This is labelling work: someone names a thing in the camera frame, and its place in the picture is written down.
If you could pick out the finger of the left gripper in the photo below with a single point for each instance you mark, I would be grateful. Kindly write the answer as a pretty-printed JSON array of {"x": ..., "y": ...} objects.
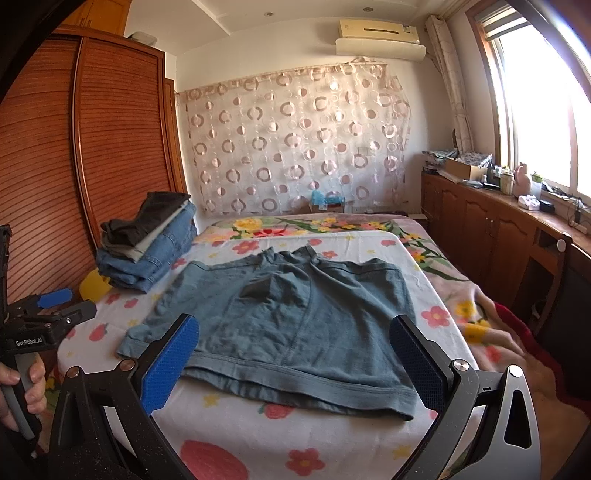
[
  {"x": 64, "y": 320},
  {"x": 35, "y": 303}
]

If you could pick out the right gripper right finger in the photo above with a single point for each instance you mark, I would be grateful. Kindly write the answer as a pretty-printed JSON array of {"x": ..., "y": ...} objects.
[{"x": 506, "y": 444}]

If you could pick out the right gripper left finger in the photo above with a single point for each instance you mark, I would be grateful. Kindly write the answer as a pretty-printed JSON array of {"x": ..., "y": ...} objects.
[{"x": 103, "y": 426}]

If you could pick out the teal blue shorts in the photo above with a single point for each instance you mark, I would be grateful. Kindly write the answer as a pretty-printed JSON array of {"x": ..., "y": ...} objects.
[{"x": 292, "y": 328}]

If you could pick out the person's left hand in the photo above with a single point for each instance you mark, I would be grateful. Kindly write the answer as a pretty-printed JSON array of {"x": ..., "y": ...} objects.
[{"x": 22, "y": 394}]

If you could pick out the yellow plush toy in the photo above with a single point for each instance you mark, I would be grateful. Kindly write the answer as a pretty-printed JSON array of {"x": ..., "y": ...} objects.
[{"x": 94, "y": 286}]

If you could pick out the folded beige garment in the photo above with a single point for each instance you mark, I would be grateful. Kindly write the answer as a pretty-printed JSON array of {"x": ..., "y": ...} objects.
[{"x": 135, "y": 253}]

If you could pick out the white floral bed sheet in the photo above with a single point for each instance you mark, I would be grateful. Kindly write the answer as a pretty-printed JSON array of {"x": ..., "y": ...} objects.
[{"x": 223, "y": 436}]

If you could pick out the wooden chair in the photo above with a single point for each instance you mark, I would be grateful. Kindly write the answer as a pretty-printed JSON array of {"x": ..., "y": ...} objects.
[{"x": 563, "y": 330}]

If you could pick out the folded blue jeans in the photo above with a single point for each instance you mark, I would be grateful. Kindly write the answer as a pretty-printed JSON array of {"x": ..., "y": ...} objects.
[{"x": 174, "y": 241}]

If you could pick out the wooden sideboard cabinet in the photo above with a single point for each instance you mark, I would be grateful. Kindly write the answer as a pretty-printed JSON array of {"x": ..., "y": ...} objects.
[{"x": 510, "y": 253}]

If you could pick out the wooden louvred wardrobe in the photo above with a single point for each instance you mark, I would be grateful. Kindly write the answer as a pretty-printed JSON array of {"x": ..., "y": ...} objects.
[{"x": 87, "y": 130}]

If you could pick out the pink figurine on sideboard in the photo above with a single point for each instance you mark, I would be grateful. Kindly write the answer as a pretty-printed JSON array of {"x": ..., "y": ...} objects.
[{"x": 522, "y": 181}]

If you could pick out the cardboard box on sideboard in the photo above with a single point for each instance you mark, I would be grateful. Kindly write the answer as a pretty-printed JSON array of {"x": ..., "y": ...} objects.
[{"x": 464, "y": 171}]

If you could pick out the blue item at bedhead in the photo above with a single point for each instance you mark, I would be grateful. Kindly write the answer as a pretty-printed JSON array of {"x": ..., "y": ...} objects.
[{"x": 324, "y": 201}]

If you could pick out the sheer circle-pattern curtain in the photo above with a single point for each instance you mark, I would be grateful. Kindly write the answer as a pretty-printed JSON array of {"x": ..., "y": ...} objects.
[{"x": 259, "y": 145}]

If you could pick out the beige window drape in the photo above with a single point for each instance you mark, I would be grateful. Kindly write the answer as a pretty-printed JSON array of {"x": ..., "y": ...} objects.
[{"x": 450, "y": 68}]

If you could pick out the window with wooden frame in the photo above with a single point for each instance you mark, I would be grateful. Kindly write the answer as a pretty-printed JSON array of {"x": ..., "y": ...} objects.
[{"x": 541, "y": 109}]

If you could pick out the white wall air conditioner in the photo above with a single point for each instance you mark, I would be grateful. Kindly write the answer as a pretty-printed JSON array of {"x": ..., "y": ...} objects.
[{"x": 380, "y": 39}]

